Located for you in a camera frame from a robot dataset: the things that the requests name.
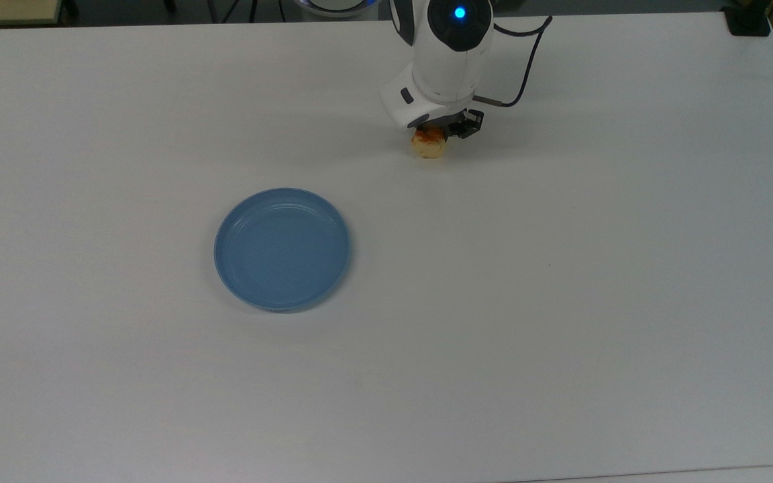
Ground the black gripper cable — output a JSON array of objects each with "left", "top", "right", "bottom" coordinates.
[{"left": 472, "top": 15, "right": 554, "bottom": 109}]

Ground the light wooden panel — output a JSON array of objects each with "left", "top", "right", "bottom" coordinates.
[{"left": 0, "top": 0, "right": 65, "bottom": 28}]

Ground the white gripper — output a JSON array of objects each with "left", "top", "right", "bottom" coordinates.
[{"left": 379, "top": 64, "right": 485, "bottom": 140}]

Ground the orange glazed bread loaf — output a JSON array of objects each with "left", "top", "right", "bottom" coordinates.
[{"left": 411, "top": 129, "right": 447, "bottom": 160}]

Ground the black table corner clamp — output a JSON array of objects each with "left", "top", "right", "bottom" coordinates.
[{"left": 721, "top": 0, "right": 773, "bottom": 38}]

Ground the blue round plate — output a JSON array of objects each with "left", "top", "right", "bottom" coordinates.
[{"left": 213, "top": 187, "right": 352, "bottom": 313}]

